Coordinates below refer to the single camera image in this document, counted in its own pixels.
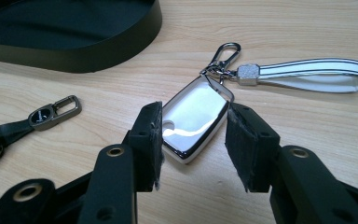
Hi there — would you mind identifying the black key rack with tray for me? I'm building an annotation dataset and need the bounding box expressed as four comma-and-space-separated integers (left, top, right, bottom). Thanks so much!
0, 0, 163, 75

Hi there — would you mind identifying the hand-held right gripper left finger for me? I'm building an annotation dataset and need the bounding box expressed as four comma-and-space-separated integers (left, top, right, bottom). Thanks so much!
77, 101, 165, 224

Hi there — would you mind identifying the silver car key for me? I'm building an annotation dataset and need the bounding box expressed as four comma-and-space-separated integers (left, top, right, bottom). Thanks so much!
161, 42, 358, 165

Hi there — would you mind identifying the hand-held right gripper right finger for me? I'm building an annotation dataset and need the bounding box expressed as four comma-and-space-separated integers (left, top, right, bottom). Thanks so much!
224, 102, 358, 224

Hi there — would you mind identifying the black car key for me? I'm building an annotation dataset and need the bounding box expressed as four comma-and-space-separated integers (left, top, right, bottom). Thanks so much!
0, 94, 83, 173

